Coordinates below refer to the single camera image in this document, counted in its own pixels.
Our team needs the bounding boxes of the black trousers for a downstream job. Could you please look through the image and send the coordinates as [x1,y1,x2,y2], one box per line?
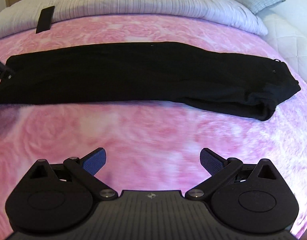
[0,42,300,121]

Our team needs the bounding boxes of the pink floral blanket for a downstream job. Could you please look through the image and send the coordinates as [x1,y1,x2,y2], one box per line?
[0,15,307,239]

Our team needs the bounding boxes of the white striped quilt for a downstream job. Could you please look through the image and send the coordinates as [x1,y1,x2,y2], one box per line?
[0,0,268,38]

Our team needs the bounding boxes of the black rectangular object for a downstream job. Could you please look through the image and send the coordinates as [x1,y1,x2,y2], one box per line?
[36,5,55,34]

